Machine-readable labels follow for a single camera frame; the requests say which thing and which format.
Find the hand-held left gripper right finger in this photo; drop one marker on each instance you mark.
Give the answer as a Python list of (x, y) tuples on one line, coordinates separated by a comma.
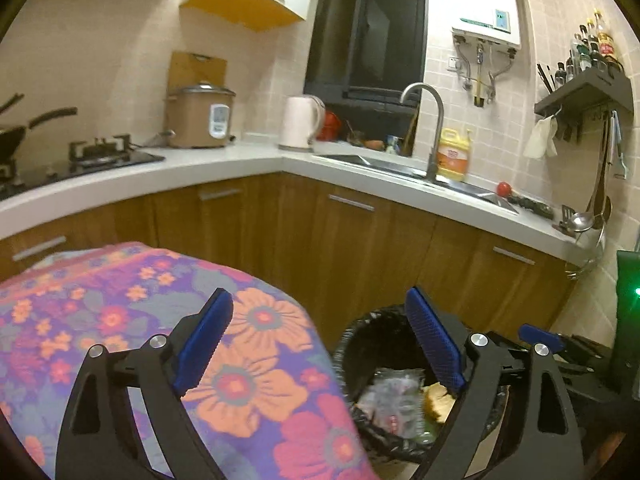
[(435, 345)]

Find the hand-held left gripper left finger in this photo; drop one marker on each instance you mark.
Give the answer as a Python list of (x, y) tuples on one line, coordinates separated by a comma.
[(205, 340)]

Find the black gas cooktop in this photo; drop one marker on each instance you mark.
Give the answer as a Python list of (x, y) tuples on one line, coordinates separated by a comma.
[(100, 165)]

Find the wooden cutting board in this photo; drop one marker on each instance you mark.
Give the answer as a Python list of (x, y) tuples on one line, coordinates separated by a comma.
[(195, 67)]

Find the small printed can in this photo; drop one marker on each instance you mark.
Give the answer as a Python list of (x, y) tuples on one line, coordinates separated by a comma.
[(392, 145)]

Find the steel ladle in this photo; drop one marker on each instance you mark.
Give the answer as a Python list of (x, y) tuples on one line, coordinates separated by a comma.
[(582, 220)]

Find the red tomato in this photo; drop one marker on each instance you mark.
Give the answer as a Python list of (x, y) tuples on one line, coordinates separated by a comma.
[(504, 189)]

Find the red pot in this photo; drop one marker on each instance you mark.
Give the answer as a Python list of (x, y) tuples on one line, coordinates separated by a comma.
[(331, 126)]

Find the water heater pipes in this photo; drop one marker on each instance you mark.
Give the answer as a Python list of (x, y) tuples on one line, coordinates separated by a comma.
[(480, 72)]

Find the wooden base cabinets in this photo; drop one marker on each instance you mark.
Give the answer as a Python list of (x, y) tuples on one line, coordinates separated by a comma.
[(310, 240)]

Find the orange peel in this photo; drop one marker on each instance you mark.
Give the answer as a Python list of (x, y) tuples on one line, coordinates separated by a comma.
[(440, 402)]

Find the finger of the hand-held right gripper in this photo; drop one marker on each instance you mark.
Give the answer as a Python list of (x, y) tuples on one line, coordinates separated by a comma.
[(542, 339)]

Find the floral tablecloth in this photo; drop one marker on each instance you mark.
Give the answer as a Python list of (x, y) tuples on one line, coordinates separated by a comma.
[(280, 320)]

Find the white wall outlet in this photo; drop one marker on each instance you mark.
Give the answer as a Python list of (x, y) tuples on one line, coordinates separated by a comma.
[(454, 63)]

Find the dark scrubbing brush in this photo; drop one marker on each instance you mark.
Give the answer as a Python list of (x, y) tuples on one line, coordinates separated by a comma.
[(530, 205)]

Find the row of seasoning bottles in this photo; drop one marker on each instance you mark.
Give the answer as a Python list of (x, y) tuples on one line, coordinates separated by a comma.
[(602, 45)]

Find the white water heater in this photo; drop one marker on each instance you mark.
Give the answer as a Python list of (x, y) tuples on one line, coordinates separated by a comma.
[(482, 0)]

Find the steel sink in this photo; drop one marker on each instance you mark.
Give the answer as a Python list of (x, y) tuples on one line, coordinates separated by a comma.
[(380, 162)]

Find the white electric kettle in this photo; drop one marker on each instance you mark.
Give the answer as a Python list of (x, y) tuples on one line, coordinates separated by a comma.
[(297, 122)]

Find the white hanging cloth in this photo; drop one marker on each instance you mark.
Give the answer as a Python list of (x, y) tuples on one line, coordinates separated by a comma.
[(540, 137)]

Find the dark wall shelf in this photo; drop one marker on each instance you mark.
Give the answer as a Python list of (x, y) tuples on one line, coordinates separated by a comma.
[(585, 92)]

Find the steel faucet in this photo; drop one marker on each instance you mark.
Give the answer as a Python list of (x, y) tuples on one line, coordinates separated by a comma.
[(432, 125)]

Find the trash bin with black bag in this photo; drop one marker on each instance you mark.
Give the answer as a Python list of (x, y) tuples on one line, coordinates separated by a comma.
[(360, 330)]

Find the black chopsticks bundle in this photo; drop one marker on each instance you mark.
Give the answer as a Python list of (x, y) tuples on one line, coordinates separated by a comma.
[(546, 77)]

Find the clear plastic bottle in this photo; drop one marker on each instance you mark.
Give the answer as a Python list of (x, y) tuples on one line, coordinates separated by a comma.
[(395, 395)]

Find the brown rice cooker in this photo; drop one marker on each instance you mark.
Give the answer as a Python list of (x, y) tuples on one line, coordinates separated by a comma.
[(200, 120)]

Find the dark window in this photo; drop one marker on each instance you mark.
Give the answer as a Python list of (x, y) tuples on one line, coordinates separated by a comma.
[(370, 30)]

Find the black wok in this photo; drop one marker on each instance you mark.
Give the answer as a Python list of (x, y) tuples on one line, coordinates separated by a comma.
[(15, 152)]

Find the yellow dish soap bottle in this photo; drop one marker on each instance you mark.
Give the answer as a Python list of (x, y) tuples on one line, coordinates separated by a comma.
[(454, 157)]

